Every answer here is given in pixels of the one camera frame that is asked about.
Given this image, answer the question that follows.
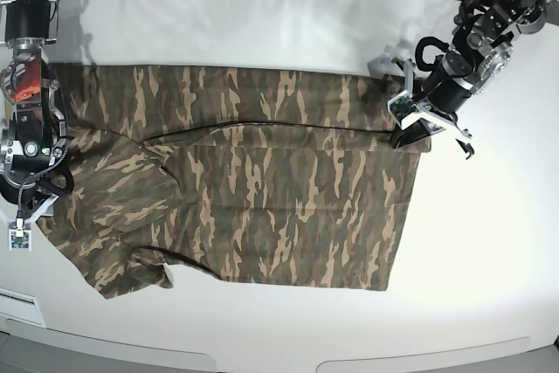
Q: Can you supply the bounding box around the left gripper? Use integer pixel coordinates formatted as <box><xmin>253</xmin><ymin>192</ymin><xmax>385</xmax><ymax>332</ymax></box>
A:
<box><xmin>390</xmin><ymin>53</ymin><xmax>473</xmax><ymax>149</ymax></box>

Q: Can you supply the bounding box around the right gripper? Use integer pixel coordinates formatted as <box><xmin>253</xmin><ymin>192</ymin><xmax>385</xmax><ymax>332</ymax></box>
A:
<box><xmin>1</xmin><ymin>145</ymin><xmax>72</xmax><ymax>218</ymax></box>

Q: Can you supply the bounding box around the camouflage T-shirt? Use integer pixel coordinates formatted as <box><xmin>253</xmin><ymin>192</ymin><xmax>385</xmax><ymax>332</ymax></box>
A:
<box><xmin>38</xmin><ymin>64</ymin><xmax>431</xmax><ymax>299</ymax></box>

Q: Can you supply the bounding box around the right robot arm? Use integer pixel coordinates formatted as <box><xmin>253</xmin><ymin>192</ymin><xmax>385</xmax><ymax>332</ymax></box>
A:
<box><xmin>1</xmin><ymin>0</ymin><xmax>73</xmax><ymax>221</ymax></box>

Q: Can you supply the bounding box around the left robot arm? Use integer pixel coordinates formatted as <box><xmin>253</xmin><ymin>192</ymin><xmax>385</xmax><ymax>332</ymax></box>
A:
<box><xmin>387</xmin><ymin>0</ymin><xmax>555</xmax><ymax>157</ymax></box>

